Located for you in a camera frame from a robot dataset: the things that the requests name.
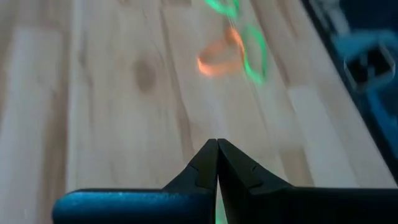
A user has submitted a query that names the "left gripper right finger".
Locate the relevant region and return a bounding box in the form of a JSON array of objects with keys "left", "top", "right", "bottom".
[{"left": 217, "top": 138, "right": 398, "bottom": 224}]

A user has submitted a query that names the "green rubber band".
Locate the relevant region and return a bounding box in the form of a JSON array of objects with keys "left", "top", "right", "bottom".
[
  {"left": 202, "top": 0, "right": 241, "bottom": 19},
  {"left": 241, "top": 22, "right": 269, "bottom": 85},
  {"left": 215, "top": 186, "right": 228, "bottom": 224}
]

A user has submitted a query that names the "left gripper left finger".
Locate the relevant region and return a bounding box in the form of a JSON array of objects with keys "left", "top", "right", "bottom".
[{"left": 52, "top": 138, "right": 219, "bottom": 224}]

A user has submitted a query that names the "orange rubber band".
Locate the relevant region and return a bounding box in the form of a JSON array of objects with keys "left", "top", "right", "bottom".
[{"left": 197, "top": 25, "right": 247, "bottom": 79}]

